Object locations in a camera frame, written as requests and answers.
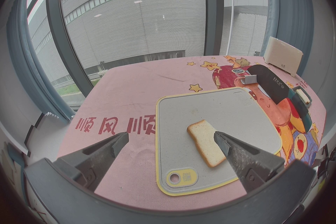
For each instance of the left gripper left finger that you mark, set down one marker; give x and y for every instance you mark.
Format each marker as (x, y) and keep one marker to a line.
(97, 155)

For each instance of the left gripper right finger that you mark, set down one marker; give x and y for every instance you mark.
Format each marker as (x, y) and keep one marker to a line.
(244, 160)

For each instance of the slice of bread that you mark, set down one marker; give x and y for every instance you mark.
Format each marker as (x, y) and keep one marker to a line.
(203, 143)

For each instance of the cream toaster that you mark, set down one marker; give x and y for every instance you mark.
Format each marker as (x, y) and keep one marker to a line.
(282, 57)

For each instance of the cutting board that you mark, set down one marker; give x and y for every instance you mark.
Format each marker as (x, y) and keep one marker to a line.
(210, 123)

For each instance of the white knife rest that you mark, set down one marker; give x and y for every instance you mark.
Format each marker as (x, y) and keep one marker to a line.
(250, 79)

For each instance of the blue curtain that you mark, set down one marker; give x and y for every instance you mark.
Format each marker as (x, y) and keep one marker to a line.
(288, 10)
(31, 65)

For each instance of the window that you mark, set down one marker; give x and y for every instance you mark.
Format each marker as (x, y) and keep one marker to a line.
(136, 13)

